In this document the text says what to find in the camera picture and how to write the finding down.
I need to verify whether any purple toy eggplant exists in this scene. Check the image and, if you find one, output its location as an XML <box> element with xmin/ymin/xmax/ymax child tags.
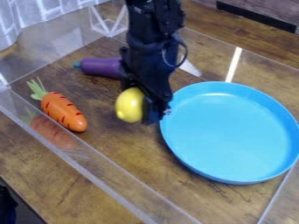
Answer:
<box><xmin>74</xmin><ymin>58</ymin><xmax>120</xmax><ymax>79</ymax></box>

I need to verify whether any blue round tray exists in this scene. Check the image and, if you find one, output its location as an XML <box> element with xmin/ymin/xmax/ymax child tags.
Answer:
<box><xmin>160</xmin><ymin>81</ymin><xmax>299</xmax><ymax>185</ymax></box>

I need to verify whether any orange toy carrot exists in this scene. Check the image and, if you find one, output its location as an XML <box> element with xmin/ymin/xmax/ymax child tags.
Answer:
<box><xmin>27</xmin><ymin>78</ymin><xmax>88</xmax><ymax>132</ymax></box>

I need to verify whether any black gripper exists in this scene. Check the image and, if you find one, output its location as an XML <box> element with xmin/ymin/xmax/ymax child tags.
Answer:
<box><xmin>120</xmin><ymin>38</ymin><xmax>179</xmax><ymax>125</ymax></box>

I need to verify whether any yellow toy lemon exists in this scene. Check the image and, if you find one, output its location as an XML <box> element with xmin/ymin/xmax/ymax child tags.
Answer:
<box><xmin>116</xmin><ymin>87</ymin><xmax>144</xmax><ymax>123</ymax></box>

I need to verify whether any white curtain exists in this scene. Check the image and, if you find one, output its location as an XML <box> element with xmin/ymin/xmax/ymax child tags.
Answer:
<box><xmin>0</xmin><ymin>0</ymin><xmax>110</xmax><ymax>52</ymax></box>

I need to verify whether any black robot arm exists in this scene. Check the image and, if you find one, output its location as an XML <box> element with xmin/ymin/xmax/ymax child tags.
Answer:
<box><xmin>119</xmin><ymin>0</ymin><xmax>187</xmax><ymax>124</ymax></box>

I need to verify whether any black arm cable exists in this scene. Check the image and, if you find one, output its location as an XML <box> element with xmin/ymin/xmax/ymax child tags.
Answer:
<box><xmin>160</xmin><ymin>31</ymin><xmax>190</xmax><ymax>68</ymax></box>

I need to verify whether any clear acrylic enclosure wall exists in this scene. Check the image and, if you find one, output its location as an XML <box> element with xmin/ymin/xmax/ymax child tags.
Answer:
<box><xmin>0</xmin><ymin>2</ymin><xmax>299</xmax><ymax>224</ymax></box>

